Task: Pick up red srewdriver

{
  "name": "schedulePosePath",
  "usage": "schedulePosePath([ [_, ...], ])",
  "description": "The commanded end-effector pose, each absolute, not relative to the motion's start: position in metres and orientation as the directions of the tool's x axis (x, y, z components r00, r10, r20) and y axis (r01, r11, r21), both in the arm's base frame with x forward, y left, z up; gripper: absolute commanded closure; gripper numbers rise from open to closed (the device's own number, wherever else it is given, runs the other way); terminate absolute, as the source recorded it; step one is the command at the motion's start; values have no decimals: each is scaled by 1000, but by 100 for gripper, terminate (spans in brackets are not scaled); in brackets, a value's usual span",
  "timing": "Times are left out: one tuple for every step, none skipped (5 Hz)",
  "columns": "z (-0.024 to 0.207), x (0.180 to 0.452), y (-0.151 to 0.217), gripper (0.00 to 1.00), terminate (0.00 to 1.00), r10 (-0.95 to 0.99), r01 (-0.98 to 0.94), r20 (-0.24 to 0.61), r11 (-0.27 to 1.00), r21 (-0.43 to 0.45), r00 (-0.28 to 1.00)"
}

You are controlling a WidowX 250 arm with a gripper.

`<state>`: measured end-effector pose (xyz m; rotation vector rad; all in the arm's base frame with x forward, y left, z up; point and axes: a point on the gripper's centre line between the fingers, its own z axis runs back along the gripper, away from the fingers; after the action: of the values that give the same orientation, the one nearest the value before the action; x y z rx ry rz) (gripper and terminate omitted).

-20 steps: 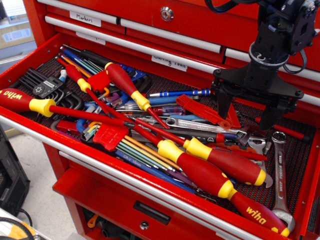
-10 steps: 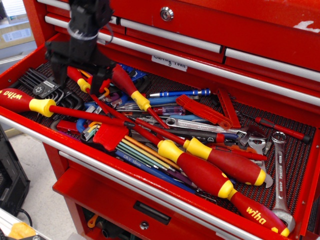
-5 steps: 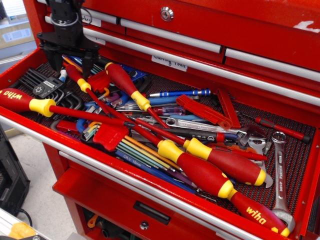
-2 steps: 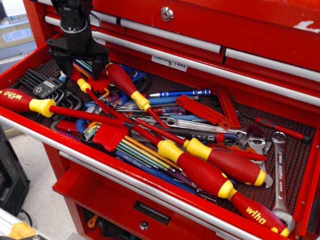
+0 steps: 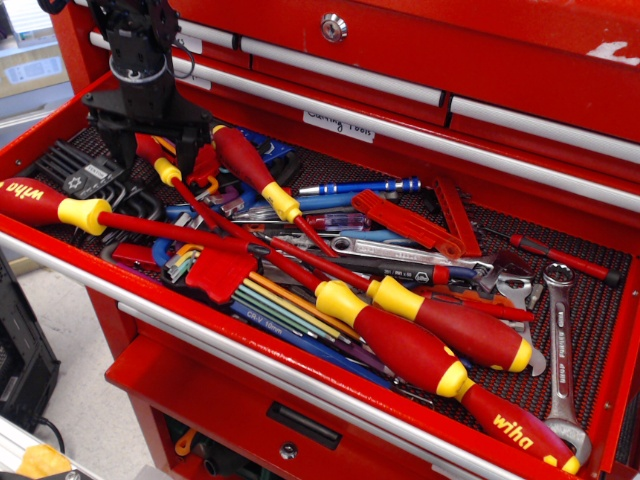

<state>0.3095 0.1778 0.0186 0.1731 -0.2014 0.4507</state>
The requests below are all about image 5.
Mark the large wiha screwdriver front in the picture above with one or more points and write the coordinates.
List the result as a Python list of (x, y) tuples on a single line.
[(421, 358)]

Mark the large wiha screwdriver left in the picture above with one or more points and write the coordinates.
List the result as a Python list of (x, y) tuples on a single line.
[(34, 203)]

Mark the red yellow screwdriver upper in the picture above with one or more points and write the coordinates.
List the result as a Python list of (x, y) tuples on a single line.
[(236, 154)]

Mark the blue aluminium precision screwdriver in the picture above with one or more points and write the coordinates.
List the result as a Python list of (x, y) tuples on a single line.
[(406, 185)]

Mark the black box on floor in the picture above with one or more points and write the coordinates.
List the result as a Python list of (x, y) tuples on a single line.
[(29, 368)]

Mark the clear handle screwdriver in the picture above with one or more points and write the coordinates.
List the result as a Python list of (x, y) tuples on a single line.
[(331, 221)]

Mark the slim red black screwdriver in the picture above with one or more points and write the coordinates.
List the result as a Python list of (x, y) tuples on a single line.
[(610, 277)]

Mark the red hex key holder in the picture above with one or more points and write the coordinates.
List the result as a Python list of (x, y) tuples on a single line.
[(206, 166)]

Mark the red yellow screwdriver right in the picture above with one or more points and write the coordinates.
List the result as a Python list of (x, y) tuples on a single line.
[(477, 335)]

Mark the silver adjustable wrench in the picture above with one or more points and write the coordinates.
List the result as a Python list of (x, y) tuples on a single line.
[(503, 271)]

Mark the silver combination wrench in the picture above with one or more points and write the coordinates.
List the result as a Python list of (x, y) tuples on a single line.
[(562, 419)]

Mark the open red tool drawer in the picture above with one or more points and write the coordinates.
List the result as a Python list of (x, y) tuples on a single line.
[(304, 418)]

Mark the rainbow hex key set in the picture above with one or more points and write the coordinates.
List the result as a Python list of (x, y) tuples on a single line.
[(218, 278)]

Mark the chrome cabinet lock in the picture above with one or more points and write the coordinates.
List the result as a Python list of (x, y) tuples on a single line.
[(333, 28)]

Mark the black torx key set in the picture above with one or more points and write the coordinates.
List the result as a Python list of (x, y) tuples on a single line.
[(84, 177)]

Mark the large wiha screwdriver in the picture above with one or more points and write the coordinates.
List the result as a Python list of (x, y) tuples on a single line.
[(421, 358), (34, 203)]

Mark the orange red bit holder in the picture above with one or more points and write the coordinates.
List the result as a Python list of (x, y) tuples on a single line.
[(408, 224)]

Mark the white cutting tools label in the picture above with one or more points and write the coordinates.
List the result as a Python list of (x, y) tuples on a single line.
[(339, 127)]

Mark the red bit rail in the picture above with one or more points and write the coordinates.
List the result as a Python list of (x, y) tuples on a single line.
[(455, 215)]

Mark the white markers label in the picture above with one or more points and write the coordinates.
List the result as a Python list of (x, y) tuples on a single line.
[(192, 44)]

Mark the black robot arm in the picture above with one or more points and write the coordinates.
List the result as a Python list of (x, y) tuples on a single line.
[(141, 35)]

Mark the small red yellow screwdriver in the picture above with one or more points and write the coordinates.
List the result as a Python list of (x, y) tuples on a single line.
[(149, 150)]

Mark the black red wiha screwdriver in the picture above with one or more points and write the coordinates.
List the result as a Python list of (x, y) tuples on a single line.
[(350, 270)]

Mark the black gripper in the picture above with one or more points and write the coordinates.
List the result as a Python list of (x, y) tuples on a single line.
[(152, 108)]

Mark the red tool chest cabinet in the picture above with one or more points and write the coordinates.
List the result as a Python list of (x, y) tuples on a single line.
[(413, 47)]

